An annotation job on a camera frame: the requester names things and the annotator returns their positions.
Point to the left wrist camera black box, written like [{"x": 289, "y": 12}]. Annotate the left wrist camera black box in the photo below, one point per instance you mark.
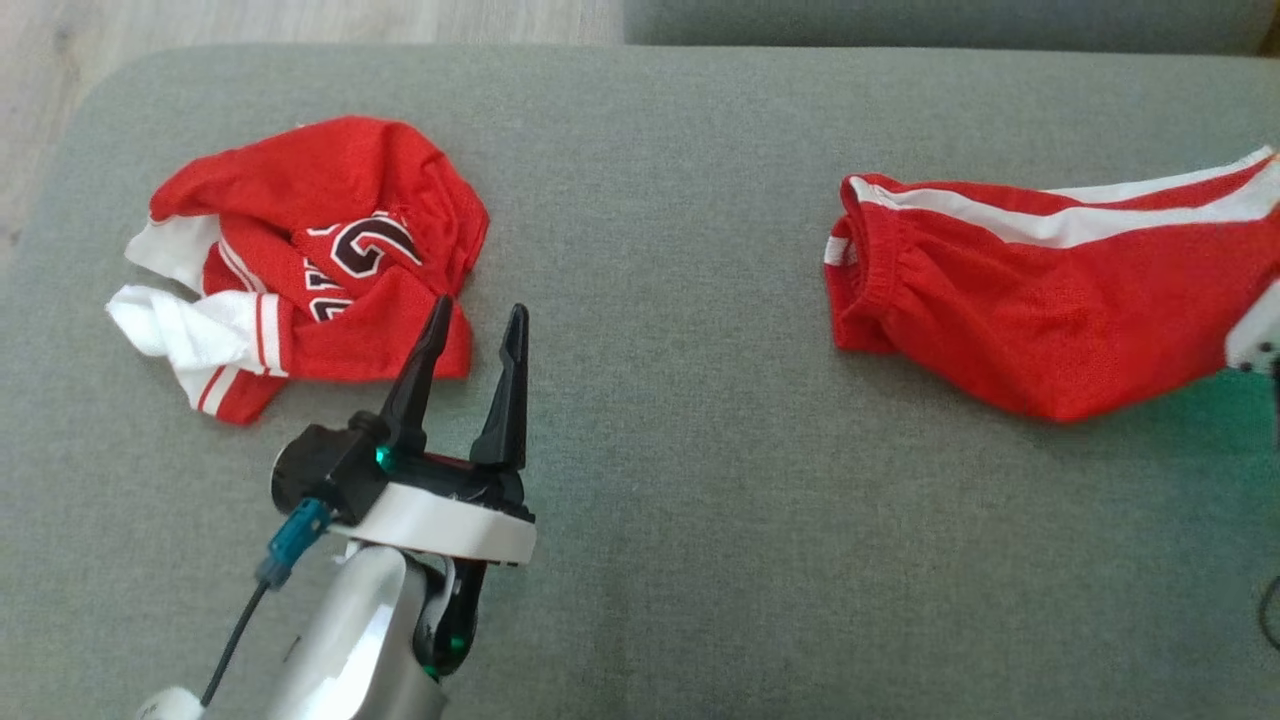
[{"x": 320, "y": 465}]

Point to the red basketball jersey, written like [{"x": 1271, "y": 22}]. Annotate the red basketball jersey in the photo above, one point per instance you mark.
[{"x": 340, "y": 180}]

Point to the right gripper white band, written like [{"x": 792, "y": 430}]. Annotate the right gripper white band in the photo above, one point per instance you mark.
[{"x": 1262, "y": 335}]

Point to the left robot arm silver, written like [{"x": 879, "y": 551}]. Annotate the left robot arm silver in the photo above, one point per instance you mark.
[{"x": 350, "y": 650}]

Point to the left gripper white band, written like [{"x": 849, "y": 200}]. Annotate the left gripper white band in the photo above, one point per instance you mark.
[{"x": 450, "y": 525}]

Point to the grey sofa seat cushion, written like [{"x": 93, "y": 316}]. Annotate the grey sofa seat cushion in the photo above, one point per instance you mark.
[{"x": 650, "y": 500}]

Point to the red shorts white stripe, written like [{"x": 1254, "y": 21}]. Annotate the red shorts white stripe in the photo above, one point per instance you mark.
[{"x": 1050, "y": 310}]

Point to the grey sofa back cushion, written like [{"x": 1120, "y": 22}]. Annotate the grey sofa back cushion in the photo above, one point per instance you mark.
[{"x": 950, "y": 20}]

